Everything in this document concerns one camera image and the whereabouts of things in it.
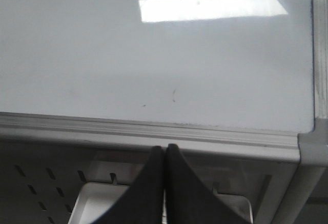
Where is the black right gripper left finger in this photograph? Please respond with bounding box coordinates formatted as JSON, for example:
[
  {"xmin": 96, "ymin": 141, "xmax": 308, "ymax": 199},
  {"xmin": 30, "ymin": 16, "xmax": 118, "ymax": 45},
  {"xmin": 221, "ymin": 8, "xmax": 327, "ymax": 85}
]
[{"xmin": 93, "ymin": 146, "xmax": 164, "ymax": 223}]

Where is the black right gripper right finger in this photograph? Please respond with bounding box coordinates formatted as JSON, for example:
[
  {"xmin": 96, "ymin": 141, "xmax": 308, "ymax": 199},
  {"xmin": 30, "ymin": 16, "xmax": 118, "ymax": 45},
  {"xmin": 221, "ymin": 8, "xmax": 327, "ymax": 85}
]
[{"xmin": 165, "ymin": 144, "xmax": 242, "ymax": 223}]

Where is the white perforated pegboard panel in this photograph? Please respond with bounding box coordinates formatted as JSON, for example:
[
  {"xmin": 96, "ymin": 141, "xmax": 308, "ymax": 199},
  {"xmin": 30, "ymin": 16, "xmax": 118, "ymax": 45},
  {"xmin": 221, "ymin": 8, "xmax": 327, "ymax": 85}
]
[{"xmin": 1, "ymin": 142, "xmax": 150, "ymax": 223}]

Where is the white whiteboard with aluminium frame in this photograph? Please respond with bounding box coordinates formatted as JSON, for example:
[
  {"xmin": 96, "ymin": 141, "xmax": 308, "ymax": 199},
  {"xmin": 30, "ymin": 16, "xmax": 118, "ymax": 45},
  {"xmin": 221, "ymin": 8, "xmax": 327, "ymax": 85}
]
[{"xmin": 1, "ymin": 0, "xmax": 327, "ymax": 164}]

